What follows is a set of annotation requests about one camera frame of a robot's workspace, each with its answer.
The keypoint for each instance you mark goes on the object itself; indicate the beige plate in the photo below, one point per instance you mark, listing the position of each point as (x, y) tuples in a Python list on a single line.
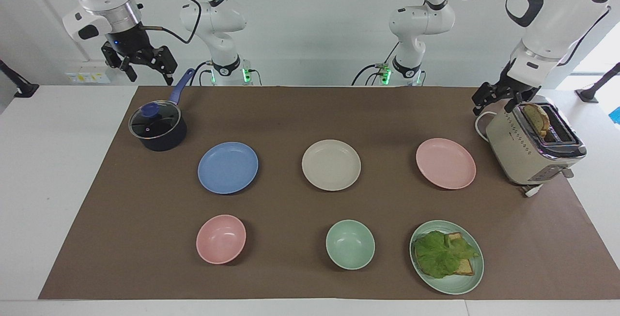
[(331, 165)]

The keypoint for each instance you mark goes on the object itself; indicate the green lettuce leaf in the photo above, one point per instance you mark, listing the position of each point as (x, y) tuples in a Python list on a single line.
[(436, 255)]

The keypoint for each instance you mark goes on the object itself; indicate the bread slice with brown crust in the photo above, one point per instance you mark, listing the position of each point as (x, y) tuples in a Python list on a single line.
[(537, 118)]

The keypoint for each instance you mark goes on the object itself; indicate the blue plate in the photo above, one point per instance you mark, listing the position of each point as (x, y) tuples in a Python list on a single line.
[(227, 167)]

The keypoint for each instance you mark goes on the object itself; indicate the pink plate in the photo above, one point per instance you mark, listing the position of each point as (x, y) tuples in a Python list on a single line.
[(445, 163)]

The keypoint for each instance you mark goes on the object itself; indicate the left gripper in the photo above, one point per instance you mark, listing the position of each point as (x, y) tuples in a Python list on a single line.
[(507, 83)]

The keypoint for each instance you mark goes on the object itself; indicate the green bowl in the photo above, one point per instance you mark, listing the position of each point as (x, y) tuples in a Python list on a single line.
[(350, 244)]

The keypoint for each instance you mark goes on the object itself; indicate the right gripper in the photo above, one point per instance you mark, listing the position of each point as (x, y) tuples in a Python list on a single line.
[(127, 39)]

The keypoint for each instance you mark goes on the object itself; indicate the glass lid with blue knob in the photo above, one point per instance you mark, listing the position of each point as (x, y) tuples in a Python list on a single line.
[(154, 121)]

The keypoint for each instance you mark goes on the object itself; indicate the black stand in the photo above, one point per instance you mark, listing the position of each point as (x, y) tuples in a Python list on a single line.
[(593, 92), (22, 88)]

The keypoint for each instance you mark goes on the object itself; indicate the cream toaster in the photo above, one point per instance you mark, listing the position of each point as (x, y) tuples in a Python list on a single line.
[(516, 156)]

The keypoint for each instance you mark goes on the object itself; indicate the white wall socket strip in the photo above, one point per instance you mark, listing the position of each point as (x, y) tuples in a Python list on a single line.
[(89, 76)]

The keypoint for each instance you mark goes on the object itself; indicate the green plate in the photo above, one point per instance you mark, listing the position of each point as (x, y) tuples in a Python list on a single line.
[(455, 284)]

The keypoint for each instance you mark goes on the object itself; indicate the toasted bread slice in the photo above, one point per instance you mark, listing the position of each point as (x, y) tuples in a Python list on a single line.
[(465, 267)]

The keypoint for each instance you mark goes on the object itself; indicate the pink bowl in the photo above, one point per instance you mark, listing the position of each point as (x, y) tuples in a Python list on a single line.
[(221, 239)]

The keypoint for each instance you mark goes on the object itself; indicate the dark blue saucepan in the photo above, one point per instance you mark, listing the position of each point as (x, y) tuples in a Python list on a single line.
[(164, 139)]

